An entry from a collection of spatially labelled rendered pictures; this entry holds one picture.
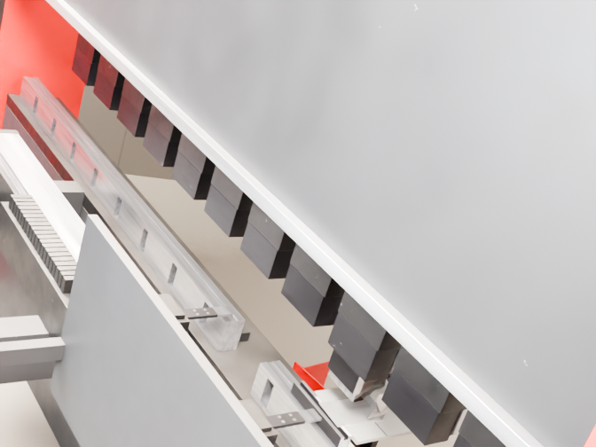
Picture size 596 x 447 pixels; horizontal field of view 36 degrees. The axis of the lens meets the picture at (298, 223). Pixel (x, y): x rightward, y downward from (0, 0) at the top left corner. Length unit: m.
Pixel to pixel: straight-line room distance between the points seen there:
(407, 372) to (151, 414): 0.51
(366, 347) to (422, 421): 0.21
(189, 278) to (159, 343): 0.90
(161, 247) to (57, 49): 1.35
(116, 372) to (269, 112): 0.59
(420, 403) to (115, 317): 0.61
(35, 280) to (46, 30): 1.55
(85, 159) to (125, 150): 2.28
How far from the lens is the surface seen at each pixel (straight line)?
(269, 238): 2.16
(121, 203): 2.92
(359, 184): 1.62
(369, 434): 2.09
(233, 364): 2.38
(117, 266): 1.76
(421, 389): 1.80
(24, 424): 3.43
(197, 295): 2.48
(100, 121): 5.30
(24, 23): 3.69
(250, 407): 1.97
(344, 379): 2.02
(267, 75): 1.87
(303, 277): 2.06
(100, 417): 1.87
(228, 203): 2.31
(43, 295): 2.34
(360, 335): 1.91
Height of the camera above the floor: 2.18
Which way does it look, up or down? 24 degrees down
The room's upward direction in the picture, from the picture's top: 18 degrees clockwise
